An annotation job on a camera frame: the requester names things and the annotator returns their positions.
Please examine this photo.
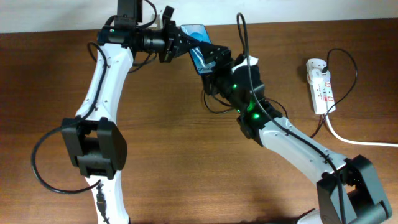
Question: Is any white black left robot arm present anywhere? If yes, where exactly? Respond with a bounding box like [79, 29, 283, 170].
[62, 1, 198, 223]

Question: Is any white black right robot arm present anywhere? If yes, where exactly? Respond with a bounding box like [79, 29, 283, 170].
[198, 42, 392, 223]

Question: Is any white power strip cord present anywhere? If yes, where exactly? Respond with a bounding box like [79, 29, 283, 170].
[323, 113, 398, 148]

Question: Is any blue Samsung Galaxy smartphone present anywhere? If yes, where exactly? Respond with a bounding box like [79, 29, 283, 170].
[180, 24, 215, 76]

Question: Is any white power strip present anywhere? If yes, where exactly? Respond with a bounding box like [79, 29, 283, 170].
[306, 58, 335, 115]

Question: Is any black USB charging cable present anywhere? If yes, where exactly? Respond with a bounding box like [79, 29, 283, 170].
[203, 47, 359, 139]

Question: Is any white USB charger plug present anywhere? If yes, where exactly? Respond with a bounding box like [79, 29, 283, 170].
[307, 68, 331, 85]

